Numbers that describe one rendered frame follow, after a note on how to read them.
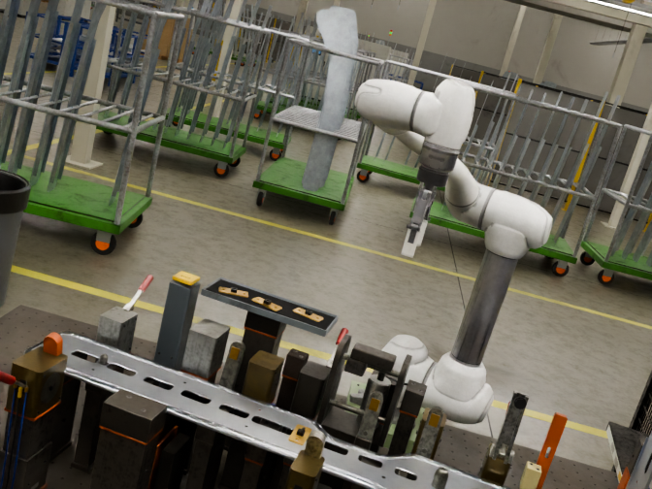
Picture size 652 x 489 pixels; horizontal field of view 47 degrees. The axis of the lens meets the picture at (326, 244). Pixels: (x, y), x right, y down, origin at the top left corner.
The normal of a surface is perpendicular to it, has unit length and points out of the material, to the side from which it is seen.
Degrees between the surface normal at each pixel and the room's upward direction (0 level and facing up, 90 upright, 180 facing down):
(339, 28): 85
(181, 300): 90
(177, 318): 90
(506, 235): 98
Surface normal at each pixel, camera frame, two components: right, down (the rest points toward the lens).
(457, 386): -0.26, 0.17
